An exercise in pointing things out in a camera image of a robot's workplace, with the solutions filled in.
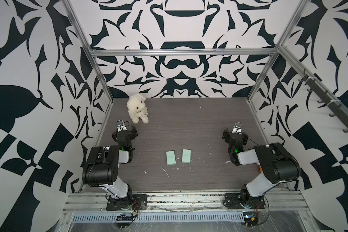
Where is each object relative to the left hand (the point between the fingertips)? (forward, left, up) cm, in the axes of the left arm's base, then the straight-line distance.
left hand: (122, 126), depth 93 cm
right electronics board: (-50, -68, -10) cm, 84 cm away
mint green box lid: (-18, -40, -7) cm, 44 cm away
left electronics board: (-48, -6, -13) cm, 50 cm away
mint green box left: (-19, -30, -7) cm, 36 cm away
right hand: (-4, -72, -2) cm, 72 cm away
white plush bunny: (+8, -10, +7) cm, 14 cm away
